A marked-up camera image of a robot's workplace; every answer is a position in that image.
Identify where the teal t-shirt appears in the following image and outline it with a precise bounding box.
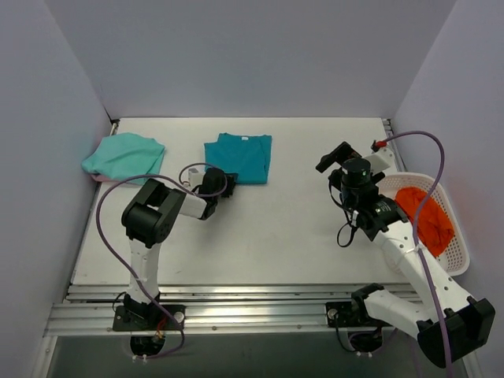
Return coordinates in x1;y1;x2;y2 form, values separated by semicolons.
204;133;272;185

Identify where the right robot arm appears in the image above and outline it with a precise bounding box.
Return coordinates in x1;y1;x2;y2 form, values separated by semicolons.
316;142;495;368

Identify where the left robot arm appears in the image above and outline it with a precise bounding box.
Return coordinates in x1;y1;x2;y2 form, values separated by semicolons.
121;167;239;330

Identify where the mint green folded t-shirt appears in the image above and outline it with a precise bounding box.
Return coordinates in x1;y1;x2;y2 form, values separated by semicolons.
81;132;165;185

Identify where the orange t-shirt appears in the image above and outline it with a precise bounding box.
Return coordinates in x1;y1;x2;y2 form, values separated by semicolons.
395;187;454;258

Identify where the pink folded t-shirt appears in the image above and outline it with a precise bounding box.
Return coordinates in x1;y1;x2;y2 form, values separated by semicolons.
91;174;128;184

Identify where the white perforated plastic basket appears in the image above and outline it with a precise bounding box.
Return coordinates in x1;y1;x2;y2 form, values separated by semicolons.
378;172;470;276

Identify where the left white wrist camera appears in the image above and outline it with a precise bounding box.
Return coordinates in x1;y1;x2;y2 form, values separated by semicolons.
182;168;205;189

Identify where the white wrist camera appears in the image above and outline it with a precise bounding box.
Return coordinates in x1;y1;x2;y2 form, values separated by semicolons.
364;140;395;174
182;168;205;189

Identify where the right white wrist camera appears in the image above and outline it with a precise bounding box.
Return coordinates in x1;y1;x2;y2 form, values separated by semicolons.
364;140;395;174

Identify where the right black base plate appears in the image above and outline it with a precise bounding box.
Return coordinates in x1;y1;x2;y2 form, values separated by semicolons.
324;301;391;328

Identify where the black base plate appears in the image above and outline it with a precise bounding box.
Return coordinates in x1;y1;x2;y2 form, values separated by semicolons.
112;304;187;332
324;301;391;328

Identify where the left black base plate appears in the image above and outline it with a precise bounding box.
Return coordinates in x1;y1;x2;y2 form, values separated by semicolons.
112;304;187;332

